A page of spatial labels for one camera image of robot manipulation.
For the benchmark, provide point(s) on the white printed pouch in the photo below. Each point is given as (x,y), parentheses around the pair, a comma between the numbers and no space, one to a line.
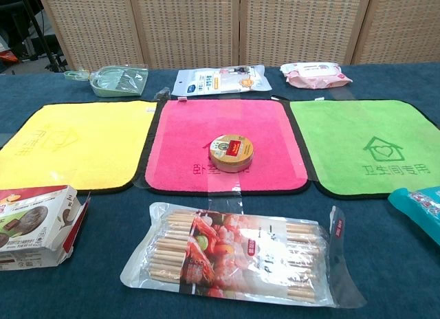
(220,81)

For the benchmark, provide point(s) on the bagged green plastic dustpan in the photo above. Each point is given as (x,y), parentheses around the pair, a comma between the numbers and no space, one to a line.
(117,81)

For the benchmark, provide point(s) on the yellow towel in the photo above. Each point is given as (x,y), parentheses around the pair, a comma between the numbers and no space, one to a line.
(82,143)

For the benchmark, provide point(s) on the black tripod stand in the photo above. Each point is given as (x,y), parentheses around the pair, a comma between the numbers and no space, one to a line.
(38,30)

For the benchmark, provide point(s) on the bamboo chopsticks pack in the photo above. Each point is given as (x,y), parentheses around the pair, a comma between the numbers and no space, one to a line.
(233,253)

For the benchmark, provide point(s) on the wooden folding screen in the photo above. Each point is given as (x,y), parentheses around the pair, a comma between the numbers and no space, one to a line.
(220,27)

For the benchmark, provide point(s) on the green towel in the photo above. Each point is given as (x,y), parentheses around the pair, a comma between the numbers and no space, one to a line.
(343,133)

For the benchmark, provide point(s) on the round gold tin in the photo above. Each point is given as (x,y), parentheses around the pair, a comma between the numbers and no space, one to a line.
(231,153)

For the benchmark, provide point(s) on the orange bag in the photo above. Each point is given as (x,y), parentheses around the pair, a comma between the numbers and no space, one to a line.
(8,56)

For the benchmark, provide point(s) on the open cookie carton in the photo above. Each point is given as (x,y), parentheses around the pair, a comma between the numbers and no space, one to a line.
(34,226)

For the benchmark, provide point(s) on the pink towel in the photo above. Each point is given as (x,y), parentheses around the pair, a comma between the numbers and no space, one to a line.
(192,126)

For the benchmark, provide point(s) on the teal snack bag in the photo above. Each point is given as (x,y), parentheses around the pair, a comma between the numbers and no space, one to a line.
(419,209)

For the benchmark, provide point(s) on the pink wet wipes pack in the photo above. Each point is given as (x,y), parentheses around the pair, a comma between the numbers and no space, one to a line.
(314,75)

